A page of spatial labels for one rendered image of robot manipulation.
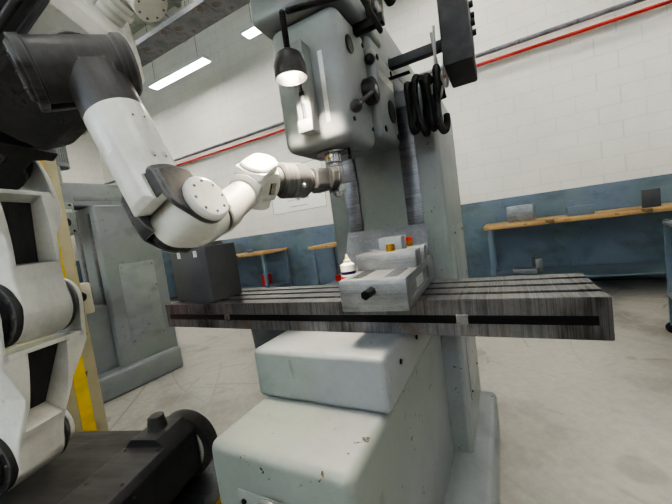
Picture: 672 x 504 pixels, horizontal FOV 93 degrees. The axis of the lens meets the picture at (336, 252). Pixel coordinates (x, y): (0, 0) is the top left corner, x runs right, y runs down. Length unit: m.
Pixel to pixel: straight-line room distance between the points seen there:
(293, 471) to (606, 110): 5.06
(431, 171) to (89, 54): 0.96
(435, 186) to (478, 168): 3.86
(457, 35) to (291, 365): 0.98
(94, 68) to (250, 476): 0.72
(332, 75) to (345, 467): 0.81
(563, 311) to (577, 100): 4.61
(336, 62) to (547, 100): 4.47
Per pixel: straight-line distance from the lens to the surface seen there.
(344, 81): 0.87
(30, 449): 1.11
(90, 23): 0.80
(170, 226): 0.57
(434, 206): 1.20
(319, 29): 0.94
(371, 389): 0.70
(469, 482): 1.39
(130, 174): 0.56
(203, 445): 1.19
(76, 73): 0.66
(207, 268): 1.13
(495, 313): 0.73
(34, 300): 0.95
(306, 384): 0.78
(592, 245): 5.14
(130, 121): 0.60
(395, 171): 1.24
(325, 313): 0.85
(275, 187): 0.78
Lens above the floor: 1.10
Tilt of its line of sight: 4 degrees down
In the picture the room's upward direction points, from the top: 8 degrees counter-clockwise
